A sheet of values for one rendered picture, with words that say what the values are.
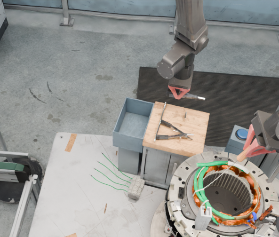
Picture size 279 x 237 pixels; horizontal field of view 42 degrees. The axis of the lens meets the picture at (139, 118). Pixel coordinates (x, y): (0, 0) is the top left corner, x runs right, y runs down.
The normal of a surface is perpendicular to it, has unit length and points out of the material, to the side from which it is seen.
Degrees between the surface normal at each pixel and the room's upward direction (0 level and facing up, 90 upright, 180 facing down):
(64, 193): 0
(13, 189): 0
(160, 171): 90
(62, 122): 0
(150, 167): 90
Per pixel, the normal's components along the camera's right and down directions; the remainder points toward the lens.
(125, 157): -0.25, 0.74
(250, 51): 0.05, -0.63
